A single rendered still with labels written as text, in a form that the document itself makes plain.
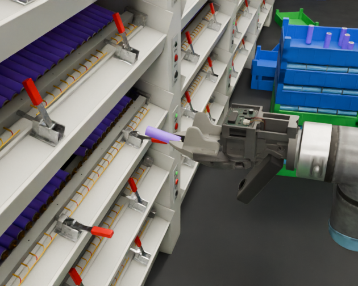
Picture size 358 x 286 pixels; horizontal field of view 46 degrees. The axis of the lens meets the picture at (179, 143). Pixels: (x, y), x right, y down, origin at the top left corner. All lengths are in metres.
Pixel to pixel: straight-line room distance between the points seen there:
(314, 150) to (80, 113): 0.35
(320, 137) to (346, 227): 0.17
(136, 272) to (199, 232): 0.37
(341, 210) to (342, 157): 0.11
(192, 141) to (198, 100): 0.75
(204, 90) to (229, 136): 0.85
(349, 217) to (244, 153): 0.19
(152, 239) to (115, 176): 0.42
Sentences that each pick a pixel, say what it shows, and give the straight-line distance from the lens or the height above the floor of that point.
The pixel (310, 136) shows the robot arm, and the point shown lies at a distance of 0.66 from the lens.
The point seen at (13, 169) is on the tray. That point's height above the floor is 0.74.
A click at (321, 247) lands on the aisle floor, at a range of 1.48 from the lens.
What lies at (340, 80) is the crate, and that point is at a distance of 1.50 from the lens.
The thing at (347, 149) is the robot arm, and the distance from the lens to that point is 0.66.
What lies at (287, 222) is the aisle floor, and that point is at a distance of 1.53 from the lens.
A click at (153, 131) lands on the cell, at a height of 0.66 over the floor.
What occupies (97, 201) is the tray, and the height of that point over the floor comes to 0.54.
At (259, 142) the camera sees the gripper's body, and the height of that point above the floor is 0.68.
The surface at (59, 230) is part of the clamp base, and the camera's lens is 0.74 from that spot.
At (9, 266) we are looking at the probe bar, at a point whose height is 0.58.
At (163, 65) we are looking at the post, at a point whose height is 0.66.
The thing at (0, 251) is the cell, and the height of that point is 0.58.
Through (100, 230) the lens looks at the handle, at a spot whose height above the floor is 0.57.
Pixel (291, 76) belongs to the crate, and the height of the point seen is 0.43.
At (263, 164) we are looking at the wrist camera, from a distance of 0.70.
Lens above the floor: 1.08
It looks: 36 degrees down
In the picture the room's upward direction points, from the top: straight up
